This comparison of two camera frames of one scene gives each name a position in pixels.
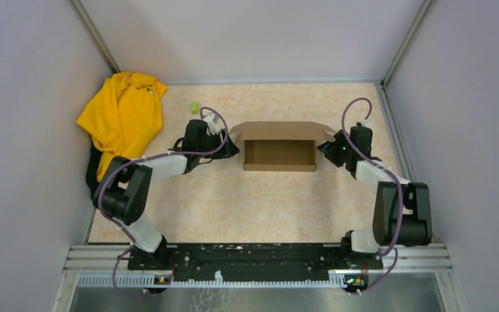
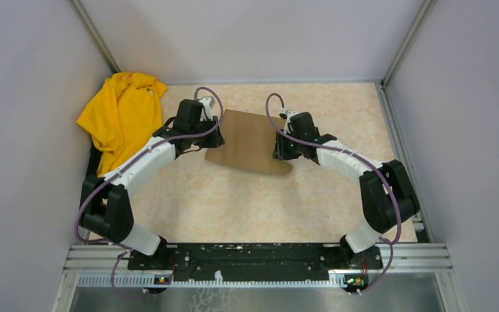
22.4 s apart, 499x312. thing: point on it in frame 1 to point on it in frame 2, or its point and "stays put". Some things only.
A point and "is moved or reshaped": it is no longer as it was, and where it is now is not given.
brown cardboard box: x=281 y=146 is moved or reshaped
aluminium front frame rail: x=110 y=266 stays put
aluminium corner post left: x=95 y=36 stays put
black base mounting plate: x=255 y=262 stays put
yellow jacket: x=124 y=119 stays put
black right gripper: x=329 y=149 to x=281 y=153
